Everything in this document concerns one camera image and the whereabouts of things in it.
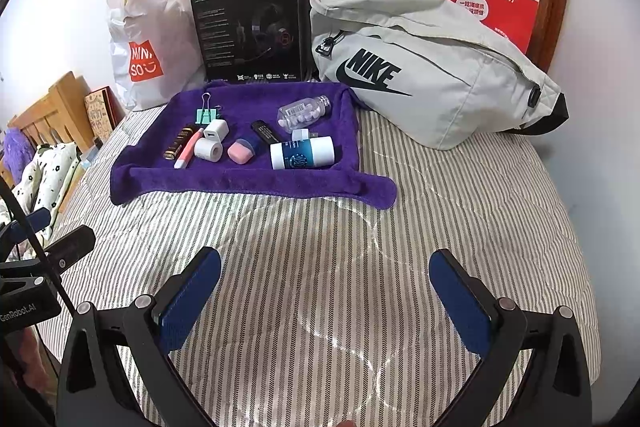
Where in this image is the purple towel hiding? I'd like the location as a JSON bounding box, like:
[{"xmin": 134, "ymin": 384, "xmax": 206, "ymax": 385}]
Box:
[{"xmin": 110, "ymin": 82, "xmax": 397, "ymax": 210}]

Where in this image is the white charger plug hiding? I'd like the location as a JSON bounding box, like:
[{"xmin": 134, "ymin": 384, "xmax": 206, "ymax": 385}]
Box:
[{"xmin": 202, "ymin": 119, "xmax": 230, "ymax": 142}]

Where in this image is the black and gold tube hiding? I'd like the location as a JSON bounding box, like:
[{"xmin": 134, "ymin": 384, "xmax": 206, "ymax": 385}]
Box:
[{"xmin": 162, "ymin": 123, "xmax": 197, "ymax": 160}]

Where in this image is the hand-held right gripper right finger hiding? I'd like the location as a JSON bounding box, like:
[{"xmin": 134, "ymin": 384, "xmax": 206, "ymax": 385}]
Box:
[{"xmin": 429, "ymin": 249, "xmax": 593, "ymax": 427}]

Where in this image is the clear pill bottle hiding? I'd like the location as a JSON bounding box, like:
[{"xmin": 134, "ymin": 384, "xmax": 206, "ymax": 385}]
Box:
[{"xmin": 277, "ymin": 95, "xmax": 332, "ymax": 128}]

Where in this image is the patterned brown box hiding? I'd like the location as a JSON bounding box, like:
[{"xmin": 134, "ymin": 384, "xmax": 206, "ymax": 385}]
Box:
[{"xmin": 83, "ymin": 88, "xmax": 123, "ymax": 142}]

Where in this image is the grey sling bag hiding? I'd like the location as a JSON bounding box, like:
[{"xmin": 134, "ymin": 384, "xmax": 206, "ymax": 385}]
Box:
[{"xmin": 310, "ymin": 0, "xmax": 570, "ymax": 151}]

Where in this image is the black lighter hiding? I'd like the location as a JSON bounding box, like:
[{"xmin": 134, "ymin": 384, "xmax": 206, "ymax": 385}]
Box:
[{"xmin": 250, "ymin": 120, "xmax": 283, "ymax": 145}]

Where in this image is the pink pen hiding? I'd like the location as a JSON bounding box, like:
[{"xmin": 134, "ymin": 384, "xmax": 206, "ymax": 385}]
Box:
[{"xmin": 173, "ymin": 128, "xmax": 206, "ymax": 170}]

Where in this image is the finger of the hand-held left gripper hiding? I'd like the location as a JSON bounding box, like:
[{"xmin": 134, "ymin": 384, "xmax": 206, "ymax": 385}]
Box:
[
  {"xmin": 0, "ymin": 209, "xmax": 51, "ymax": 245},
  {"xmin": 42, "ymin": 227, "xmax": 97, "ymax": 268}
]

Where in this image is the white plastic shopping bag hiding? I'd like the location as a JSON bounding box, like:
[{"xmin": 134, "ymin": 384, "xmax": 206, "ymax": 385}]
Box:
[{"xmin": 105, "ymin": 0, "xmax": 208, "ymax": 110}]

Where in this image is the purple fluffy cushion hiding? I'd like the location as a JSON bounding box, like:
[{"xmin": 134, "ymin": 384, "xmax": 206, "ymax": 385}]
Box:
[{"xmin": 0, "ymin": 127, "xmax": 33, "ymax": 188}]

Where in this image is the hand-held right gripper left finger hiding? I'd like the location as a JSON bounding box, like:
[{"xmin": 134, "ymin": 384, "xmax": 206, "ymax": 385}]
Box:
[{"xmin": 57, "ymin": 247, "xmax": 222, "ymax": 427}]

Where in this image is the white floral pillow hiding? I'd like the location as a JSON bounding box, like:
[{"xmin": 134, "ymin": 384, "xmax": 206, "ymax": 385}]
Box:
[{"xmin": 10, "ymin": 142, "xmax": 81, "ymax": 240}]

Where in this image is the green binder clip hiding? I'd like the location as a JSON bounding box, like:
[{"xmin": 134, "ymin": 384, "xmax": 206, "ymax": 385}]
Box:
[{"xmin": 192, "ymin": 92, "xmax": 223, "ymax": 125}]

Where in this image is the pink cloth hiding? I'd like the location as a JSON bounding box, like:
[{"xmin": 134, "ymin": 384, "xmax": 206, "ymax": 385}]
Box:
[{"xmin": 0, "ymin": 332, "xmax": 51, "ymax": 427}]

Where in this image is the white tape roll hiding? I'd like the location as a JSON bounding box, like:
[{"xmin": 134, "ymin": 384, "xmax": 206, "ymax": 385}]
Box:
[{"xmin": 194, "ymin": 138, "xmax": 224, "ymax": 162}]

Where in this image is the light wooden headboard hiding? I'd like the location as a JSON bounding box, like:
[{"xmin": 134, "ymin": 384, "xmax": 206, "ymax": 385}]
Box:
[{"xmin": 7, "ymin": 72, "xmax": 96, "ymax": 148}]

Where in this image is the black cable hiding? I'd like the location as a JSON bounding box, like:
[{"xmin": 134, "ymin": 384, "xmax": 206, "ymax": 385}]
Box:
[{"xmin": 0, "ymin": 177, "xmax": 76, "ymax": 308}]

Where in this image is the white and blue bottle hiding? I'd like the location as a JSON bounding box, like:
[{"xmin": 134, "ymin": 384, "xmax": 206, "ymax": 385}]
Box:
[{"xmin": 270, "ymin": 136, "xmax": 336, "ymax": 170}]

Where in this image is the black headphone box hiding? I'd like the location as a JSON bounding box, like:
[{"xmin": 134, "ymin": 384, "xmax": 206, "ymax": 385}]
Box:
[{"xmin": 189, "ymin": 0, "xmax": 313, "ymax": 84}]

